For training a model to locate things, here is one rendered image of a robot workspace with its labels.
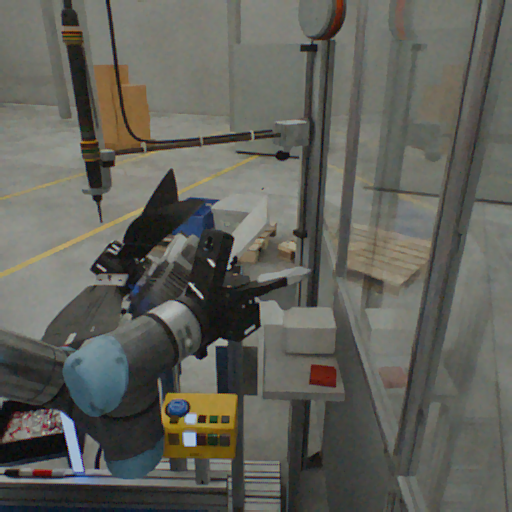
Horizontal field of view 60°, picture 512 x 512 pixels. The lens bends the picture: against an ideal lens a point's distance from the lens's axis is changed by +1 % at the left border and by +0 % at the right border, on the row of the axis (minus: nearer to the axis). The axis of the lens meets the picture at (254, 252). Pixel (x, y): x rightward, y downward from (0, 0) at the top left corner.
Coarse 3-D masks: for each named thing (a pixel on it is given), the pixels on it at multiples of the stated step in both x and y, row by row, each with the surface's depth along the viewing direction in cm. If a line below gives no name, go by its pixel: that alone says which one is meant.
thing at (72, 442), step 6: (66, 420) 97; (66, 426) 98; (72, 426) 98; (66, 432) 98; (72, 432) 98; (72, 438) 99; (72, 444) 100; (72, 450) 101; (78, 450) 100; (72, 456) 101; (78, 456) 101; (72, 462) 102; (78, 462) 102; (78, 468) 103
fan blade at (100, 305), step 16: (96, 288) 118; (112, 288) 118; (80, 304) 113; (96, 304) 112; (112, 304) 111; (64, 320) 109; (80, 320) 106; (96, 320) 105; (112, 320) 104; (48, 336) 106; (64, 336) 103; (80, 336) 101
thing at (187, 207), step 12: (168, 204) 107; (180, 204) 111; (192, 204) 115; (144, 216) 105; (156, 216) 110; (168, 216) 114; (180, 216) 118; (132, 228) 112; (144, 228) 115; (156, 228) 118; (168, 228) 121; (132, 240) 121; (144, 240) 123; (156, 240) 125
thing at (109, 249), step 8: (112, 240) 128; (104, 248) 125; (112, 248) 126; (104, 256) 124; (112, 256) 125; (96, 264) 124; (104, 264) 124; (112, 264) 125; (120, 264) 126; (128, 264) 127; (136, 264) 130; (144, 264) 128; (96, 272) 126; (104, 272) 125; (112, 272) 125; (120, 272) 126; (128, 272) 128; (136, 272) 126; (136, 280) 126; (128, 288) 126
